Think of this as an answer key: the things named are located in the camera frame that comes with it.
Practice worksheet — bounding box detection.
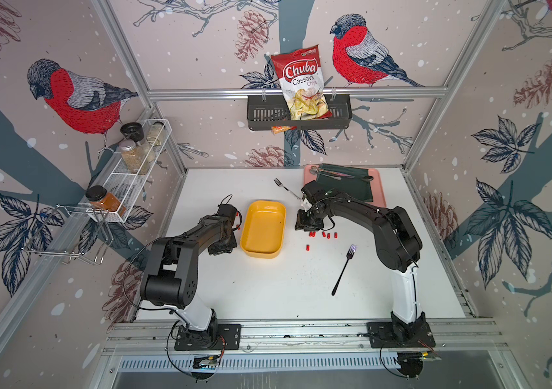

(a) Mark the black wall basket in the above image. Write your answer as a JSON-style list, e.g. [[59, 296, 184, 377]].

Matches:
[[247, 94, 352, 131]]

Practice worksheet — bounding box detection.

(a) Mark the red Chuba chips bag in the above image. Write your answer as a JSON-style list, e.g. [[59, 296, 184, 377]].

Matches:
[[270, 45, 332, 121]]

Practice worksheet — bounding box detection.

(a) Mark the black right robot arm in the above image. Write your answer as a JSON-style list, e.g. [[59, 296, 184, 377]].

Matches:
[[295, 181, 426, 344]]

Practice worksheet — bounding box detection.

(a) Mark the dark spoon on cloth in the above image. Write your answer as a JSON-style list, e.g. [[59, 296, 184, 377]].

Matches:
[[308, 167, 375, 183]]

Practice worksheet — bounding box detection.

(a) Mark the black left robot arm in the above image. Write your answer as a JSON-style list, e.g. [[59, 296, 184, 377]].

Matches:
[[139, 211, 239, 332]]

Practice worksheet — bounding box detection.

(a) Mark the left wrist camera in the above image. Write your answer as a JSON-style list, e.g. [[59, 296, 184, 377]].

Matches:
[[216, 204, 243, 231]]

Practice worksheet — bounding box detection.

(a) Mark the silver lid spice jar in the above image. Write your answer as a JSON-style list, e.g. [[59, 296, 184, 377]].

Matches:
[[118, 139, 149, 175]]

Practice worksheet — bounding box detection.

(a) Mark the yellow plastic storage tray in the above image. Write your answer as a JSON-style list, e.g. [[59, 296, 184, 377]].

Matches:
[[241, 200, 287, 259]]

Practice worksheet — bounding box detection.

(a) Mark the orange spice jar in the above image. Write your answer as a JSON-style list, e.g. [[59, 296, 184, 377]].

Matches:
[[85, 185, 126, 216]]

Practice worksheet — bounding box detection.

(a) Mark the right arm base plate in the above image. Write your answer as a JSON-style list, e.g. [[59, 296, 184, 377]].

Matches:
[[365, 321, 436, 348]]

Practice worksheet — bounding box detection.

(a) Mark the purple black fork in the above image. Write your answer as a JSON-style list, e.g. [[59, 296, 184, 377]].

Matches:
[[331, 244, 357, 296]]

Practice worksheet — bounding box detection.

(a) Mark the pink plastic tray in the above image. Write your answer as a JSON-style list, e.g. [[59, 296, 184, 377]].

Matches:
[[304, 165, 387, 207]]

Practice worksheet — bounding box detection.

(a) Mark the black lid spice jar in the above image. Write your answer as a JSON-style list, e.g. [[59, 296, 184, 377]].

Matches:
[[120, 122, 145, 146]]

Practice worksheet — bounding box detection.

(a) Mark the silver fork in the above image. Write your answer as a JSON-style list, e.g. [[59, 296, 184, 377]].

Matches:
[[274, 178, 302, 202]]

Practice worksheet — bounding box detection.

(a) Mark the white wire spice rack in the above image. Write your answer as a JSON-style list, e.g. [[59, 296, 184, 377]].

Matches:
[[99, 118, 171, 230]]

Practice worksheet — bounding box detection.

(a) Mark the dark green cloth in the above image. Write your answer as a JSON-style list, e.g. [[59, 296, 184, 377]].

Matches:
[[316, 164, 373, 203]]

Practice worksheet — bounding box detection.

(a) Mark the chrome wire rack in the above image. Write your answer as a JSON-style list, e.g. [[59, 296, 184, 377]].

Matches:
[[23, 203, 114, 266]]

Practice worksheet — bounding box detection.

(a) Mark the clear spice jar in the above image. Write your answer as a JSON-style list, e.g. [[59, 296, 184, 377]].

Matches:
[[146, 121, 166, 152]]

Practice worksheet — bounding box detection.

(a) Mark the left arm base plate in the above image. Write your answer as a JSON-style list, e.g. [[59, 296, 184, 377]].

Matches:
[[172, 324, 241, 351]]

